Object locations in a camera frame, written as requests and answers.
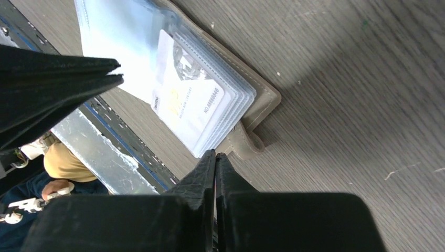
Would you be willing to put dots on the seated person in background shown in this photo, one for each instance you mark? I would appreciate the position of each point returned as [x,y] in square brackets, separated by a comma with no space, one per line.
[62,168]

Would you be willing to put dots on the aluminium rail frame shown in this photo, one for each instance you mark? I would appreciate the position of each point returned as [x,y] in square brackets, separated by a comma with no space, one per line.
[43,92]

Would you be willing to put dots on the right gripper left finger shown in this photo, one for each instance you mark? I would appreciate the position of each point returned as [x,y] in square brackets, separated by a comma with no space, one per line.
[180,219]

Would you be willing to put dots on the beige card holder wallet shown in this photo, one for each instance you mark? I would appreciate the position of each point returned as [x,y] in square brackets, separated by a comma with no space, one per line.
[128,31]

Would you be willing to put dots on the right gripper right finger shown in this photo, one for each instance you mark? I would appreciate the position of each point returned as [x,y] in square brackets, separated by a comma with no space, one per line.
[249,220]

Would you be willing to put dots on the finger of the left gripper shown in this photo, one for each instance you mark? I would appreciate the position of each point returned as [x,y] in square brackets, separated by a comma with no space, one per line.
[21,65]
[32,106]

